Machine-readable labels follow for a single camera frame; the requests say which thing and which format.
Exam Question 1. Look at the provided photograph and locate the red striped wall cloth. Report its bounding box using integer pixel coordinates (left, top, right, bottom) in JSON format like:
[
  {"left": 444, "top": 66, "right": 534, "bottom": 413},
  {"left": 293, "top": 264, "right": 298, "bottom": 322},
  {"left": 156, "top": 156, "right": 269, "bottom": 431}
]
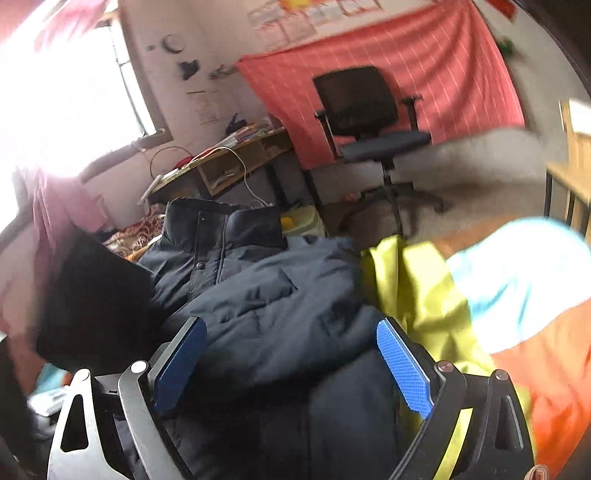
[{"left": 238, "top": 0, "right": 527, "bottom": 169}]

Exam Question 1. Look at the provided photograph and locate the white paper note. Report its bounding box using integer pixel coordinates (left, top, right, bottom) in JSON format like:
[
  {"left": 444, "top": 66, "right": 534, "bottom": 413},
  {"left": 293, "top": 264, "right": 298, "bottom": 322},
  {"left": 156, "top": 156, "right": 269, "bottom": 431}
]
[{"left": 187, "top": 90, "right": 220, "bottom": 125}]

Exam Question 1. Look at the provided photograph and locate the wooden desk with shelf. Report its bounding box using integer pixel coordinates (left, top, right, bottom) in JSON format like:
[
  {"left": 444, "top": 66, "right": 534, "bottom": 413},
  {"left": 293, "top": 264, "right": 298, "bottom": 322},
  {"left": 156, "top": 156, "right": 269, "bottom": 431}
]
[{"left": 139, "top": 127, "right": 324, "bottom": 213}]

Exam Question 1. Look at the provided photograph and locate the black office chair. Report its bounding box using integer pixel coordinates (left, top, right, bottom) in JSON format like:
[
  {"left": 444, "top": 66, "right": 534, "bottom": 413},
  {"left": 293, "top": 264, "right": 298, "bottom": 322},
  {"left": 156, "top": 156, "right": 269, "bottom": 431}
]
[{"left": 313, "top": 65, "right": 444, "bottom": 236}]

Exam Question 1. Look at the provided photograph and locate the dark navy puffer jacket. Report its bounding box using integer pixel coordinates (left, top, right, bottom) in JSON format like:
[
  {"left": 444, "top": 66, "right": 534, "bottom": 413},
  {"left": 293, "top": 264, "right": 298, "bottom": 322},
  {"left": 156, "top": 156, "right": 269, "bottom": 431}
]
[{"left": 37, "top": 198, "right": 435, "bottom": 480}]

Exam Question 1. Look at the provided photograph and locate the yellow-green bin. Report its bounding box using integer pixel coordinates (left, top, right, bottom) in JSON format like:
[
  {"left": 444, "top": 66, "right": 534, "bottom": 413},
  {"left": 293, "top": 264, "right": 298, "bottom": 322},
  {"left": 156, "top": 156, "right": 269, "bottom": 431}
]
[{"left": 281, "top": 205, "right": 325, "bottom": 238}]

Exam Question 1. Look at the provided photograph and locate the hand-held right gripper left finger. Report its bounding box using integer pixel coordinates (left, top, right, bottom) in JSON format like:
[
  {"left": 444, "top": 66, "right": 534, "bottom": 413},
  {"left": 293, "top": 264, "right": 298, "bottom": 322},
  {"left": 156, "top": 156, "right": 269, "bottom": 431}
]
[{"left": 48, "top": 316, "right": 208, "bottom": 480}]

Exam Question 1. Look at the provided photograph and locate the bright window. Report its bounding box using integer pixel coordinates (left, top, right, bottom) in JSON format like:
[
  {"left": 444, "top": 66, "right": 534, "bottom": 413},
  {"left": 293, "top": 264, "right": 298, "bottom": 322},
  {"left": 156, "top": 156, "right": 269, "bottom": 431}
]
[{"left": 0, "top": 0, "right": 171, "bottom": 232}]

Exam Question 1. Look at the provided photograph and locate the pink hanging cloth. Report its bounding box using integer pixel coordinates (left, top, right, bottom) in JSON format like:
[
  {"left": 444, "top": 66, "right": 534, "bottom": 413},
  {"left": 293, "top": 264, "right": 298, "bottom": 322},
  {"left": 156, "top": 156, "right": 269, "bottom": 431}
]
[{"left": 0, "top": 166, "right": 112, "bottom": 384}]

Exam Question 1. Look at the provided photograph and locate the white cable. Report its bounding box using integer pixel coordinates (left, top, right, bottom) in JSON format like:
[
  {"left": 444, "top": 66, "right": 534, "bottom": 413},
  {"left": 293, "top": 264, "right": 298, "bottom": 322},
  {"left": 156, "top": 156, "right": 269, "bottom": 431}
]
[{"left": 150, "top": 145, "right": 271, "bottom": 208}]

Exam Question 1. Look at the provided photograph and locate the wooden side table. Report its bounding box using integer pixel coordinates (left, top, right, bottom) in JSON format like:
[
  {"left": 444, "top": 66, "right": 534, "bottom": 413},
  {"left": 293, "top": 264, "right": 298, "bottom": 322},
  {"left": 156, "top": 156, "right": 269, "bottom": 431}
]
[{"left": 545, "top": 99, "right": 591, "bottom": 232}]

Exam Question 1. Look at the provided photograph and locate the pile of papers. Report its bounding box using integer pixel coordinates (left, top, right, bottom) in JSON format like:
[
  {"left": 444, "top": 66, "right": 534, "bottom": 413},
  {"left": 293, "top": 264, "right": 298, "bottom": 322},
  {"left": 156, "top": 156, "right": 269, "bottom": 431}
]
[{"left": 221, "top": 121, "right": 274, "bottom": 145}]

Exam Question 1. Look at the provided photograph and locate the row of wall posters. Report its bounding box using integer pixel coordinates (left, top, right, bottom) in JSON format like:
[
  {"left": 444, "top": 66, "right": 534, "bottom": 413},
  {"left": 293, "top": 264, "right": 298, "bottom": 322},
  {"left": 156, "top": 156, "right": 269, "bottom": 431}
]
[{"left": 247, "top": 0, "right": 384, "bottom": 42}]

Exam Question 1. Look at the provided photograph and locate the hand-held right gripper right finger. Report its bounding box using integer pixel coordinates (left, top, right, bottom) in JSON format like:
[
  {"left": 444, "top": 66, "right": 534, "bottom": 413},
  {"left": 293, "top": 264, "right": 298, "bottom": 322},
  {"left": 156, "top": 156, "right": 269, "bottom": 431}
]
[{"left": 376, "top": 318, "right": 536, "bottom": 480}]

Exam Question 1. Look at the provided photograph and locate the red patterned cloth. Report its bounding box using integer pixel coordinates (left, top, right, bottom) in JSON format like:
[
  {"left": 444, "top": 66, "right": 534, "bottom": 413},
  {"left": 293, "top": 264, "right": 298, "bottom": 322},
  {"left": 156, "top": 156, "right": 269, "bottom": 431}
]
[{"left": 105, "top": 216, "right": 165, "bottom": 258}]

